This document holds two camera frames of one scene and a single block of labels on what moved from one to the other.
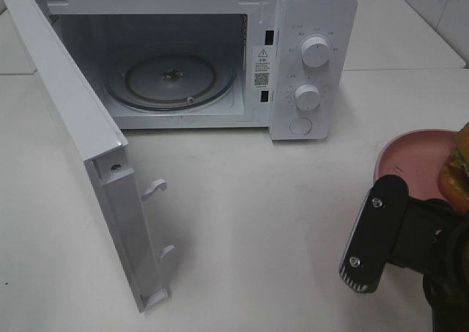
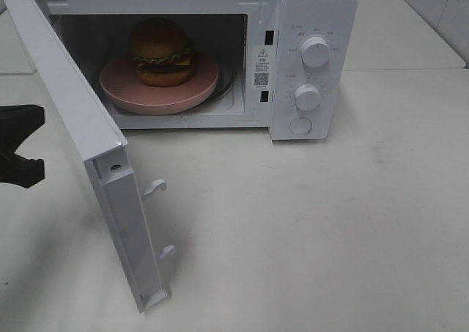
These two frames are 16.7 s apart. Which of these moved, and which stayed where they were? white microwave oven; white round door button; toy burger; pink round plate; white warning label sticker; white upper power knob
Moved: pink round plate; toy burger
Stayed: white warning label sticker; white upper power knob; white round door button; white microwave oven
